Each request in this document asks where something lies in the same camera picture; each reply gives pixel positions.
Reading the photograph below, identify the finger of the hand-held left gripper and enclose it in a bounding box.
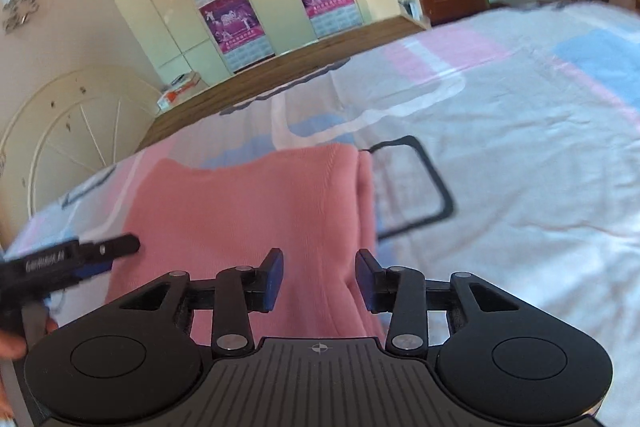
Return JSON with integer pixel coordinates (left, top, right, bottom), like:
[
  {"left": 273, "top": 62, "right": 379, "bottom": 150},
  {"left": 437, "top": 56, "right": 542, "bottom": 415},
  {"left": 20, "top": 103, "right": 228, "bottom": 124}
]
[
  {"left": 65, "top": 259, "right": 114, "bottom": 284},
  {"left": 77, "top": 233, "right": 142, "bottom": 261}
]

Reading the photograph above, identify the cream round headboard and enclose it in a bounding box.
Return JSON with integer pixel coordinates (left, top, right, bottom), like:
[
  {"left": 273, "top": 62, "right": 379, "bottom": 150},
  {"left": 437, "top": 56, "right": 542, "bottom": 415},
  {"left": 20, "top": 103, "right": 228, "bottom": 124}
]
[{"left": 0, "top": 66, "right": 162, "bottom": 230}]

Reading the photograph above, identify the pink blue checked bed sheet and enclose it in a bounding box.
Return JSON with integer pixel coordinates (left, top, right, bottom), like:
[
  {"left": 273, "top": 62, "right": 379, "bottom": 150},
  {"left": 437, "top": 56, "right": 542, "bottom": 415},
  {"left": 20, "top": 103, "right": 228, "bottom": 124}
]
[{"left": 0, "top": 0, "right": 640, "bottom": 427}]

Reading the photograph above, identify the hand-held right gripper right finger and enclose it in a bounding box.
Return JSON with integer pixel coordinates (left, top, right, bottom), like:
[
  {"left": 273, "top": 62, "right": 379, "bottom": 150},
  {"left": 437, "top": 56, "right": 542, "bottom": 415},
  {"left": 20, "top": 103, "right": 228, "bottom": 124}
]
[{"left": 355, "top": 249, "right": 523, "bottom": 357}]

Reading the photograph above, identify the pink knit sweater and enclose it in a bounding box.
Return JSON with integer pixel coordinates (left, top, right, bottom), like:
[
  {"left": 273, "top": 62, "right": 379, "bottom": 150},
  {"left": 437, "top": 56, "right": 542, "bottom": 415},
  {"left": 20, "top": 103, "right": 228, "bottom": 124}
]
[{"left": 107, "top": 143, "right": 387, "bottom": 341}]

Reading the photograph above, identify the person's left hand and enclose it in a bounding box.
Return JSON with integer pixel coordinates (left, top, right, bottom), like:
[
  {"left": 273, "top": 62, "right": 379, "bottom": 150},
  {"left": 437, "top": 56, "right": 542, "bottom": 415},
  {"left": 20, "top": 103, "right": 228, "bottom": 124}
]
[{"left": 0, "top": 318, "right": 60, "bottom": 362}]

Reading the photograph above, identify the white orange cardboard box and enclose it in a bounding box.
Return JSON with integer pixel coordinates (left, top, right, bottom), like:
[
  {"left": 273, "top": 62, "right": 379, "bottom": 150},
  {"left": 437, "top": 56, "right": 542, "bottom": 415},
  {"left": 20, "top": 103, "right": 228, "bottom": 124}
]
[{"left": 155, "top": 71, "right": 202, "bottom": 113}]

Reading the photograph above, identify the raised wooden platform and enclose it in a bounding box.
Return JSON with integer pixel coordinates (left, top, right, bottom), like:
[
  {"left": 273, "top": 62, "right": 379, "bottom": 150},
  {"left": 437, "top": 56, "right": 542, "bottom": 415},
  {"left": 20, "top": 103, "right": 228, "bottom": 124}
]
[{"left": 134, "top": 14, "right": 432, "bottom": 154}]

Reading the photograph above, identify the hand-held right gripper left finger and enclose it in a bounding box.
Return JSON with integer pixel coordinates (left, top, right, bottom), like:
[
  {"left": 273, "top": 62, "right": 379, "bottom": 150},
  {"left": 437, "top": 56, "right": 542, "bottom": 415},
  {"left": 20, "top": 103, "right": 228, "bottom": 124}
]
[{"left": 117, "top": 248, "right": 285, "bottom": 358}]

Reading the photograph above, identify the silver wall lamp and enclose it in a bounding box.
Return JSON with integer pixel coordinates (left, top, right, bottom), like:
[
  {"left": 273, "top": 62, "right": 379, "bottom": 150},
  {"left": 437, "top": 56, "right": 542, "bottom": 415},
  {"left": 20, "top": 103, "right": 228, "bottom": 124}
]
[{"left": 0, "top": 0, "right": 42, "bottom": 36}]

